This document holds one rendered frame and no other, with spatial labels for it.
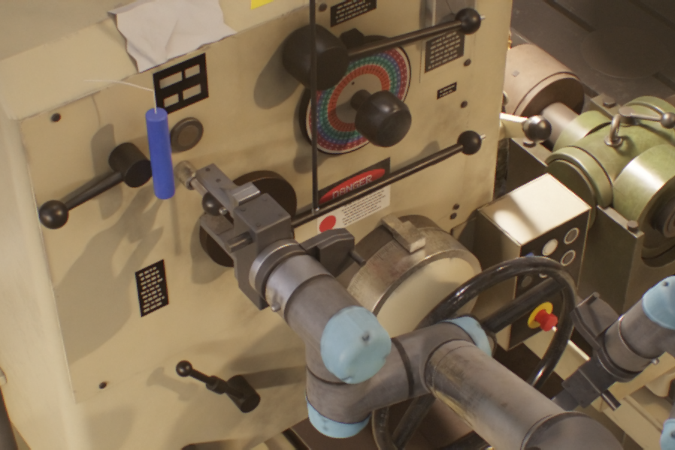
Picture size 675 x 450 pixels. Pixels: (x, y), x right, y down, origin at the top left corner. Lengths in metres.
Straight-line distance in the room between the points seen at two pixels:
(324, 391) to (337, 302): 0.11
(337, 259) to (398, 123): 0.25
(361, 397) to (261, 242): 0.21
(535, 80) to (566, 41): 0.62
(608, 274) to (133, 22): 1.13
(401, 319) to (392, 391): 0.43
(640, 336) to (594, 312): 0.11
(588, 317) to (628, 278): 0.45
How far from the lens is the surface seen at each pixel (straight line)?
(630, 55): 3.20
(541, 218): 2.23
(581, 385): 2.04
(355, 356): 1.53
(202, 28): 1.71
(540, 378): 2.20
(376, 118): 1.82
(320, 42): 1.74
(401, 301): 2.05
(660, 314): 1.93
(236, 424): 2.20
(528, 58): 2.64
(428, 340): 1.65
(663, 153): 2.47
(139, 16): 1.69
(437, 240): 2.08
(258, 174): 1.86
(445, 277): 2.08
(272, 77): 1.79
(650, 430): 2.86
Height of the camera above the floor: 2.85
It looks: 43 degrees down
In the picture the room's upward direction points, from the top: straight up
